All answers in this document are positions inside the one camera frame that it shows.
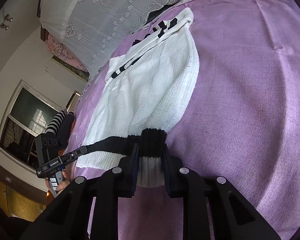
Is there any white black-trimmed knit sweater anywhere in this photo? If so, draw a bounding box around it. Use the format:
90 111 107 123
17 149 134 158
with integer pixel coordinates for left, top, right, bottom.
76 7 200 188

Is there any person's left hand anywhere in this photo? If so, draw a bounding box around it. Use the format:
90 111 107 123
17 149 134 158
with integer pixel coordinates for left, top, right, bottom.
45 170 70 194

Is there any white framed window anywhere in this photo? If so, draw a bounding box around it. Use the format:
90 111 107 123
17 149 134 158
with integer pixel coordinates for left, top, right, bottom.
0 80 62 173

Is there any black mesh cloth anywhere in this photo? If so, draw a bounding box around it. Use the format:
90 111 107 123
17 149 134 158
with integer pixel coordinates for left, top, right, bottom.
145 4 173 25

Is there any striped sleeve forearm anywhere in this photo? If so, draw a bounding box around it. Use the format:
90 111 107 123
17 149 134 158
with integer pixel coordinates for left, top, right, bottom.
45 109 68 135

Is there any framed picture by bed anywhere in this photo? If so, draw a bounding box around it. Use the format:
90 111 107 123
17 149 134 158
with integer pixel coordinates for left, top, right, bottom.
65 90 81 112

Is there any white lace cover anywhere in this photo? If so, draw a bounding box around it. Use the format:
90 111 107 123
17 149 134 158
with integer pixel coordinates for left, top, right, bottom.
40 0 170 77

